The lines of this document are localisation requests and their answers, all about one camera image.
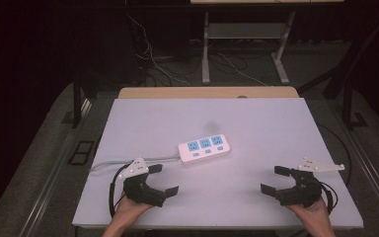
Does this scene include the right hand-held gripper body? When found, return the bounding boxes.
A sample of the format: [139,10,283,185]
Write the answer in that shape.
[274,157,345,208]

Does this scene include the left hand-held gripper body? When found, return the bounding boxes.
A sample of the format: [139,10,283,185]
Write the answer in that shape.
[117,157,168,208]

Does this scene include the white and blue power strip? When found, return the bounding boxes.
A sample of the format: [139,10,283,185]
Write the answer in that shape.
[177,133,231,166]

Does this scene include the person's left hand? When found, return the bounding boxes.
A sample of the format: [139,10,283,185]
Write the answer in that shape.
[113,193,154,225]

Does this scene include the person's right hand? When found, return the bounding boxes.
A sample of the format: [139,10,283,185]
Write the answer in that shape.
[283,197,333,229]

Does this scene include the white table board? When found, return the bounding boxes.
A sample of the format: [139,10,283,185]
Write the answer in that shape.
[71,97,365,231]

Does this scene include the black floor socket plate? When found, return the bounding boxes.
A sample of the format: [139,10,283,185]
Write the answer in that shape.
[68,140,96,166]

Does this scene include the wooden table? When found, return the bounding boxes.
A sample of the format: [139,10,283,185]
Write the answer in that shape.
[117,86,300,100]

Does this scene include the black metal stand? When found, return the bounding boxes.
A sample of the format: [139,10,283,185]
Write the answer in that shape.
[341,48,369,130]
[62,70,84,129]

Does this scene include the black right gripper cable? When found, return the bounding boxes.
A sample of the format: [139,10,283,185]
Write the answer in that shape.
[319,181,340,215]

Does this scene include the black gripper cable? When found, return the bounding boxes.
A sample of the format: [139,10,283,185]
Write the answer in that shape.
[109,163,130,219]
[319,181,340,215]

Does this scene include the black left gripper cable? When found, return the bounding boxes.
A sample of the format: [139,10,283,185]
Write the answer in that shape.
[109,163,130,219]

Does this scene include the grey power strip cable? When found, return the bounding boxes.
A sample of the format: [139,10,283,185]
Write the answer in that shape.
[88,155,183,174]

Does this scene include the black floor cable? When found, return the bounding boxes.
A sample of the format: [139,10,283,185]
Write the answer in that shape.
[315,122,353,186]

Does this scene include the metal floor rail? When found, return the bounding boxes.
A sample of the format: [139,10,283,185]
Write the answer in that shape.
[19,98,93,237]
[329,102,379,225]

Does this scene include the white floor cable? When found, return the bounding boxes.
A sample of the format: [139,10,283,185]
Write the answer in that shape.
[217,52,268,87]
[125,12,192,88]

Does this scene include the white metal frame desk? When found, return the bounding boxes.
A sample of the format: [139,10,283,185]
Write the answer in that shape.
[189,0,344,86]

